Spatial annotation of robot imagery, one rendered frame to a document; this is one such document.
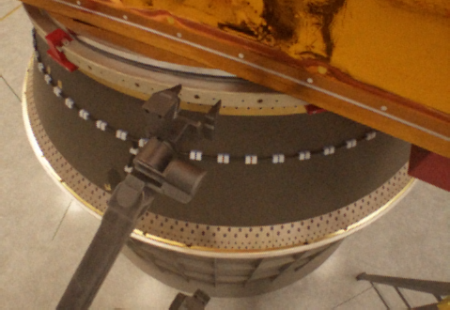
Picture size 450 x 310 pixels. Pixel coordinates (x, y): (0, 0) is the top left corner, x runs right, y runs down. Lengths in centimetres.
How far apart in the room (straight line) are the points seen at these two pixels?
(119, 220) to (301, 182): 60
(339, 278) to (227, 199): 159
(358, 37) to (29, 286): 251
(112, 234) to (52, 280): 198
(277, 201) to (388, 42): 65
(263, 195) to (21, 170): 243
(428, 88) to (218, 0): 38
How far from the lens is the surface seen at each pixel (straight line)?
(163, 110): 49
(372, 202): 126
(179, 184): 53
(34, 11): 115
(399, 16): 48
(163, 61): 76
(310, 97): 67
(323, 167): 99
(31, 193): 288
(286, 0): 51
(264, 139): 86
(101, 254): 61
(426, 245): 282
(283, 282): 228
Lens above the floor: 224
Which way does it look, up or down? 57 degrees down
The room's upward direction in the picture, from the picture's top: 3 degrees clockwise
